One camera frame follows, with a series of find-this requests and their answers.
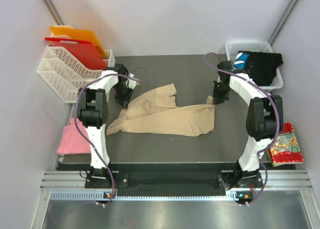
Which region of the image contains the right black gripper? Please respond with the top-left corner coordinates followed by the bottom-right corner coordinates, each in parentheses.
top-left (212, 80), bottom-right (231, 106)

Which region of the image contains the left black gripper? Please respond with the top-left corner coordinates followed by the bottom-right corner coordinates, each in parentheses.
top-left (113, 82), bottom-right (135, 110)

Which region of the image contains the beige t shirt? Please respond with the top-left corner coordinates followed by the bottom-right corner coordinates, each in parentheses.
top-left (106, 83), bottom-right (215, 137)

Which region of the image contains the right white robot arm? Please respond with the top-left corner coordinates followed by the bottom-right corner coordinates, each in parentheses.
top-left (213, 60), bottom-right (284, 190)

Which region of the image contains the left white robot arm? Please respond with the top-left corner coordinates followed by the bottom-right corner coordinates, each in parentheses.
top-left (76, 63), bottom-right (136, 189)

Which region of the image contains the black t shirt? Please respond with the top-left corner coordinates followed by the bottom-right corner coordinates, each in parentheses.
top-left (233, 50), bottom-right (283, 87)

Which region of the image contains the white perforated file organizer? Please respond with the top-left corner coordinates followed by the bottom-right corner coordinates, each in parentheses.
top-left (37, 46), bottom-right (102, 104)

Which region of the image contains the pink folded t shirt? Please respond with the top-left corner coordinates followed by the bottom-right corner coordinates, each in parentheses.
top-left (56, 118), bottom-right (91, 155)

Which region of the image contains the red plastic folder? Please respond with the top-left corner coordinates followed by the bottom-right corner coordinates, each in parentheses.
top-left (44, 37), bottom-right (106, 71)

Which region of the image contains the orange plastic folder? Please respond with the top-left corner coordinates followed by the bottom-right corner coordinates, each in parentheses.
top-left (50, 25), bottom-right (108, 59)

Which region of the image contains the colourful picture book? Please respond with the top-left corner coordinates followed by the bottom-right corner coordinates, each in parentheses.
top-left (267, 122), bottom-right (304, 167)

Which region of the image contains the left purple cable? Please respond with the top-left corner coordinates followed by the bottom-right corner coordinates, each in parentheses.
top-left (74, 66), bottom-right (153, 206)

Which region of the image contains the purple cable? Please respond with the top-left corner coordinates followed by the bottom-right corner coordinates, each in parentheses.
top-left (74, 66), bottom-right (153, 206)
top-left (202, 51), bottom-right (280, 206)

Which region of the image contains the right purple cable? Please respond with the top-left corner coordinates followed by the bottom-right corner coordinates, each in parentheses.
top-left (202, 51), bottom-right (280, 206)

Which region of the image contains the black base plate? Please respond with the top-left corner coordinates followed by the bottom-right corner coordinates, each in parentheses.
top-left (84, 171), bottom-right (263, 190)

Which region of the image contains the white slotted cable duct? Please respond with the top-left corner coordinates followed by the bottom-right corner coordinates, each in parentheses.
top-left (50, 190), bottom-right (249, 202)

